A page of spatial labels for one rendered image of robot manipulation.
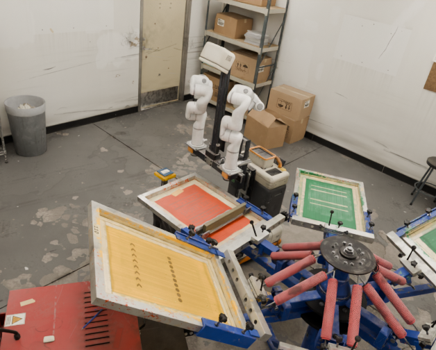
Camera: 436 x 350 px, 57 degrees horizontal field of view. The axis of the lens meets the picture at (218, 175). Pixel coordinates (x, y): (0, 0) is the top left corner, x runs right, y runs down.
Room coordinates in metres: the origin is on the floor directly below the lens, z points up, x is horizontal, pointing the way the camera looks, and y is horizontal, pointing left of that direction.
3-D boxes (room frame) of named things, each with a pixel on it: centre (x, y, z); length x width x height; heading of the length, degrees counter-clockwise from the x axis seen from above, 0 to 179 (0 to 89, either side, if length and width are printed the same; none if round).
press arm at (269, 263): (2.07, -0.27, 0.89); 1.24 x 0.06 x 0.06; 51
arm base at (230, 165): (2.72, -0.10, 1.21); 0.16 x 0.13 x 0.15; 133
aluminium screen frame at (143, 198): (2.34, 0.07, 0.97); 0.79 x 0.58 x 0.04; 51
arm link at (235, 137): (2.71, -0.08, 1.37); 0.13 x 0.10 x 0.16; 74
